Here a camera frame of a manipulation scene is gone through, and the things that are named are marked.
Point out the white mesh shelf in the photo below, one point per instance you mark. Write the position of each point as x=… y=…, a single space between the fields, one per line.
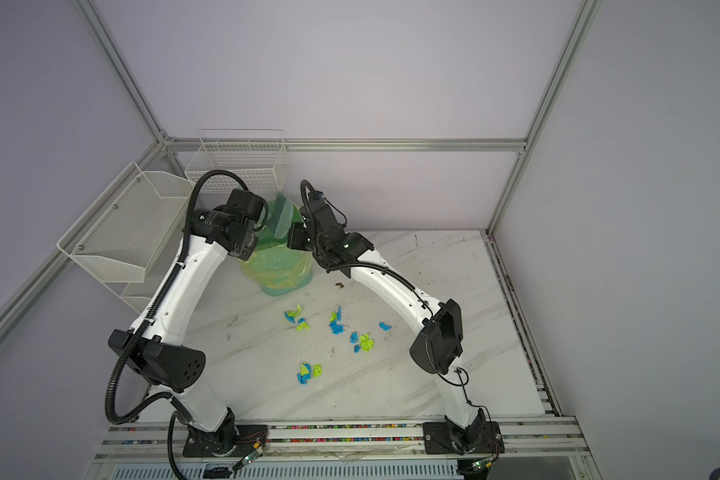
x=118 y=238
x=137 y=295

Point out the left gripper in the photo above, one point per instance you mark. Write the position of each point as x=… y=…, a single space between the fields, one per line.
x=246 y=254

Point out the aluminium frame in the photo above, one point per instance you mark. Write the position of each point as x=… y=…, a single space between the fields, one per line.
x=165 y=147

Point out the blue green scraps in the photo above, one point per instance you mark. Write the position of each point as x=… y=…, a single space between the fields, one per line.
x=308 y=372
x=362 y=342
x=295 y=317

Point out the yellow bin liner bag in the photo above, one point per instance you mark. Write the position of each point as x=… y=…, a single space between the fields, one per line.
x=279 y=264

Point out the blue green scraps front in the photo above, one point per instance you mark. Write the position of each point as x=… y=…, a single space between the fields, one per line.
x=308 y=372

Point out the lower white mesh shelf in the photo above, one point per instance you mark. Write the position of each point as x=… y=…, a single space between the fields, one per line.
x=137 y=295

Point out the green trash bin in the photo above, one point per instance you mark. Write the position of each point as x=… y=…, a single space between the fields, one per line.
x=282 y=264

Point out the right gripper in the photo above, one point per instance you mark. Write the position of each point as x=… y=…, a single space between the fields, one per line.
x=294 y=233

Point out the upper white mesh shelf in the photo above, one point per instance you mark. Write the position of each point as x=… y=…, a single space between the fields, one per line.
x=118 y=238

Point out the green hand brush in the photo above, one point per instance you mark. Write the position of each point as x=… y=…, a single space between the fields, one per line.
x=282 y=215

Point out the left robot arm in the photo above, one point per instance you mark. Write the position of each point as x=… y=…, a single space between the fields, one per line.
x=153 y=347

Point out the green plastic dustpan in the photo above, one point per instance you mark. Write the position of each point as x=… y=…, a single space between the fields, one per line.
x=270 y=219

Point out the white wire basket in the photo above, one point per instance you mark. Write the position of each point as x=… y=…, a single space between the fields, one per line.
x=257 y=156

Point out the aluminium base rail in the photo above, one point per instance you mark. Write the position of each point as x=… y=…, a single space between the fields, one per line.
x=546 y=448

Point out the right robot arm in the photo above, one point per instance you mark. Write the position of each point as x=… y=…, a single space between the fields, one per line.
x=467 y=428

